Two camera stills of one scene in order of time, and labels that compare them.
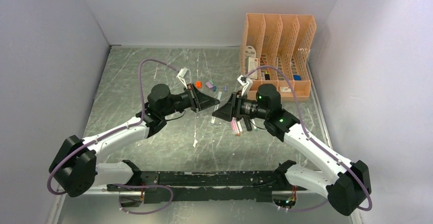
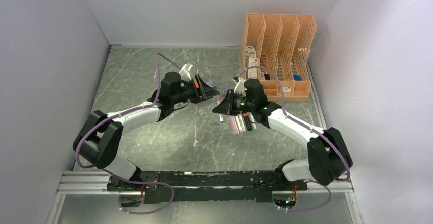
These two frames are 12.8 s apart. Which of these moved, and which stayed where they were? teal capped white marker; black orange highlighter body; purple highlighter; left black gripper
Moved: left black gripper
Stayed: black orange highlighter body; teal capped white marker; purple highlighter
